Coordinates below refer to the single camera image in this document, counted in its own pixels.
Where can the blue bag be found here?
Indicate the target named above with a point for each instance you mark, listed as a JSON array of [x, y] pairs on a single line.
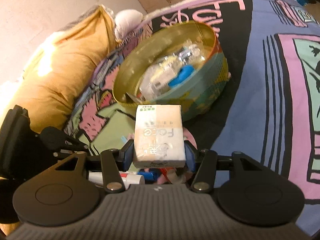
[[301, 0]]

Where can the small blue object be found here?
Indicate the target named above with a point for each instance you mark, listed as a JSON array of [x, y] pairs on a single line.
[[147, 176]]

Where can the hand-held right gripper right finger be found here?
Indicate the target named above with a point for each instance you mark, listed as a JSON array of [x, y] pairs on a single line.
[[189, 155]]

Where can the white plush toy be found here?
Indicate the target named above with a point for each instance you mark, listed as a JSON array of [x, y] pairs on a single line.
[[127, 22]]

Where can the crinkled clear plastic bag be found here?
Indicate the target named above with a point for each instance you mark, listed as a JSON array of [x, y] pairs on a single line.
[[160, 77]]

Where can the yellow pillow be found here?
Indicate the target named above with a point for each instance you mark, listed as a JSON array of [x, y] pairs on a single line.
[[62, 67]]

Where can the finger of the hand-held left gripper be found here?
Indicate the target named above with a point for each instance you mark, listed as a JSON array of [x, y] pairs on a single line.
[[57, 136]]

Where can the beige tissue pack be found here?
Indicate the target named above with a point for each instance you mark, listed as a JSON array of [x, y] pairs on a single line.
[[157, 135]]

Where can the blue plug-in mosquito heater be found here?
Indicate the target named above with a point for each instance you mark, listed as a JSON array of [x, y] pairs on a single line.
[[182, 76]]

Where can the yellow round metal tin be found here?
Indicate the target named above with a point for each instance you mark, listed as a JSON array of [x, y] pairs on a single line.
[[205, 92]]

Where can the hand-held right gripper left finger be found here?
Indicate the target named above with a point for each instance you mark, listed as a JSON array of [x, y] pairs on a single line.
[[128, 153]]

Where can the pink and white tube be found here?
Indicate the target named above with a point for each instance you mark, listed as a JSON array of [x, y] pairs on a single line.
[[130, 179]]

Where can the colourful printed blanket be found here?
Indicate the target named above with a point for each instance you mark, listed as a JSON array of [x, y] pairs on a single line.
[[250, 105]]

